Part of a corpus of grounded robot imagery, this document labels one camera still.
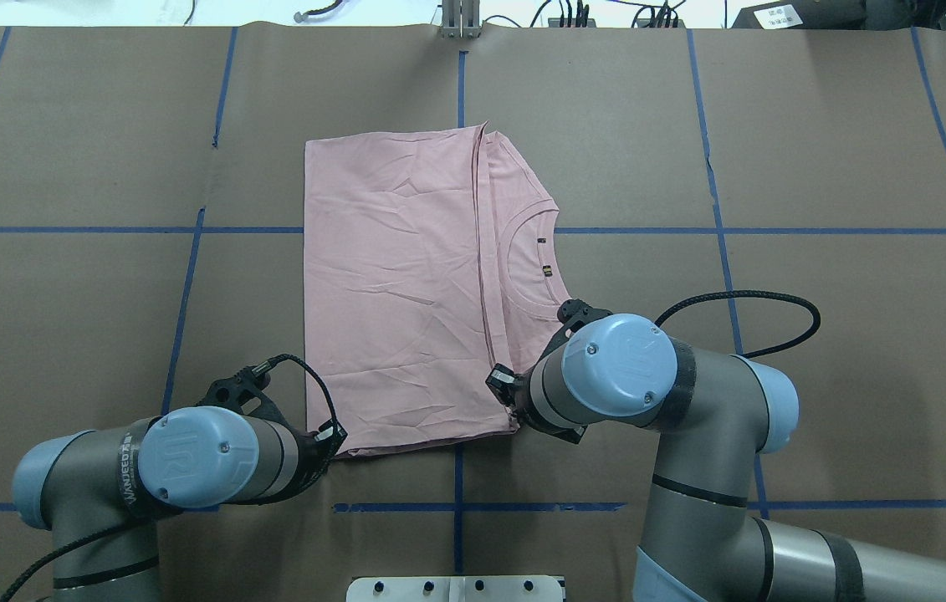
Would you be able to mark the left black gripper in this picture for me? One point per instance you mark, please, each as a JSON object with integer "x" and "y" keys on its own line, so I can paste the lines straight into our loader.
{"x": 311, "y": 459}

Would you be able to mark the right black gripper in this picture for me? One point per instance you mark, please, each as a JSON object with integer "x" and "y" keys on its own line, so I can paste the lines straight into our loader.
{"x": 503, "y": 380}

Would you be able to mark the pink Snoopy t-shirt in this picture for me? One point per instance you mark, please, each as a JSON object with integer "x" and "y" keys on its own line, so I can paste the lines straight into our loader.
{"x": 429, "y": 258}

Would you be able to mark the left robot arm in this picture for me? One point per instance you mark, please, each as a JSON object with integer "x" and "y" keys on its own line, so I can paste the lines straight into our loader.
{"x": 101, "y": 493}

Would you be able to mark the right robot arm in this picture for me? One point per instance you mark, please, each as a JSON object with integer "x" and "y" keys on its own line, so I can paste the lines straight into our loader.
{"x": 714, "y": 413}

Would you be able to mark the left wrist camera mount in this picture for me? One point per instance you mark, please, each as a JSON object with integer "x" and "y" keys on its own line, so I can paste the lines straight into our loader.
{"x": 243, "y": 394}

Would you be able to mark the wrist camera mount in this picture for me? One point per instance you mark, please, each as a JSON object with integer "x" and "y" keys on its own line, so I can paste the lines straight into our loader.
{"x": 573, "y": 315}
{"x": 243, "y": 394}

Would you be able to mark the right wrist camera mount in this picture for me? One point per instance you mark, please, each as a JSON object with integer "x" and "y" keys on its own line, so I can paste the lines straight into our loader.
{"x": 573, "y": 315}

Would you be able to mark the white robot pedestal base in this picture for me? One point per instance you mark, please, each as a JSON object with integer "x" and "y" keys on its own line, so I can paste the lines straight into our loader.
{"x": 532, "y": 587}

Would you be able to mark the aluminium frame post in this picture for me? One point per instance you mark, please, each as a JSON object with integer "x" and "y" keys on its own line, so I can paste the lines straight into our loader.
{"x": 460, "y": 19}

